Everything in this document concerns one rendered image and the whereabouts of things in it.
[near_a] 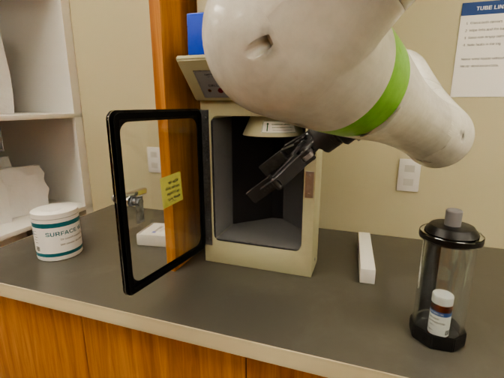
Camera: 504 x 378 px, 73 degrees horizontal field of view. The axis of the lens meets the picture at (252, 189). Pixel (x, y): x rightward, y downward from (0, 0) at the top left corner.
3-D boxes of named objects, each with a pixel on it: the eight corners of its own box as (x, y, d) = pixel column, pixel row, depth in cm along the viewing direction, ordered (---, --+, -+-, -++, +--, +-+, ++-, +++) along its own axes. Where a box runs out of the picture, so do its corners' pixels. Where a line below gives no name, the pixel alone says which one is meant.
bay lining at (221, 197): (243, 214, 124) (242, 113, 115) (315, 221, 115) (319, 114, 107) (214, 238, 101) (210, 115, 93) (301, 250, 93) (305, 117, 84)
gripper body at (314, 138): (322, 108, 73) (289, 134, 77) (320, 119, 65) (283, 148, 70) (343, 134, 74) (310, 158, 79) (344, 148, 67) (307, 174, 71)
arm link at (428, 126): (370, 2, 35) (292, 80, 41) (435, 84, 30) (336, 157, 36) (455, 96, 61) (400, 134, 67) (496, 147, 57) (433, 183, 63)
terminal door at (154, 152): (205, 247, 101) (201, 108, 91) (126, 299, 74) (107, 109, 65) (203, 247, 101) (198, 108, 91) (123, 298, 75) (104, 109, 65)
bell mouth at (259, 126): (253, 131, 109) (254, 113, 108) (309, 133, 103) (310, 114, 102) (233, 136, 93) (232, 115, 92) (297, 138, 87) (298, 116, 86)
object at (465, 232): (420, 231, 71) (424, 201, 69) (471, 237, 68) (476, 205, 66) (426, 248, 63) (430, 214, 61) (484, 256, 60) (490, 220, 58)
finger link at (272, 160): (279, 151, 82) (280, 150, 82) (258, 167, 85) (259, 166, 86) (287, 160, 82) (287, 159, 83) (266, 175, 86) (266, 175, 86)
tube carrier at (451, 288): (403, 310, 76) (415, 220, 71) (458, 319, 74) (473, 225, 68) (412, 342, 66) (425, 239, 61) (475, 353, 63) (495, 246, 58)
